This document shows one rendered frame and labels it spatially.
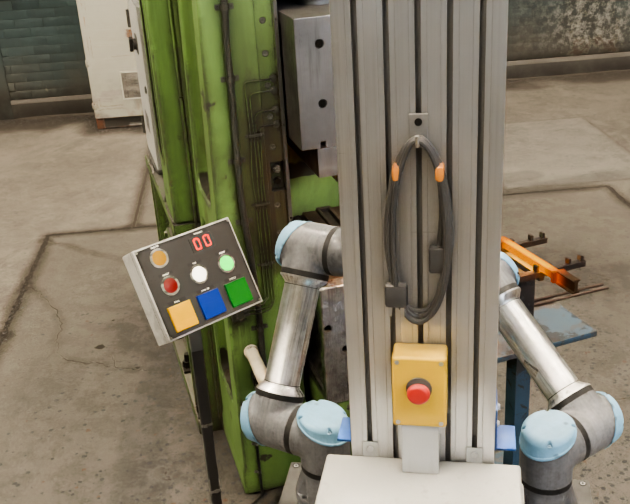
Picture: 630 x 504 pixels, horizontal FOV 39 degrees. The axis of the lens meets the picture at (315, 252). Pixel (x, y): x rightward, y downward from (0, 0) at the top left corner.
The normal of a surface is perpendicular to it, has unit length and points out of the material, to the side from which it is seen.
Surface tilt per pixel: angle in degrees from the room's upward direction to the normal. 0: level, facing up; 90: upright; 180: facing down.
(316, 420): 8
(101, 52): 90
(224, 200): 90
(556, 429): 7
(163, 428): 0
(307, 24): 90
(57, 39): 92
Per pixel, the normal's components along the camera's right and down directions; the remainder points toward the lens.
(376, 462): -0.06, -0.91
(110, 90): 0.07, 0.42
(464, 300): -0.17, 0.42
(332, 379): 0.29, 0.38
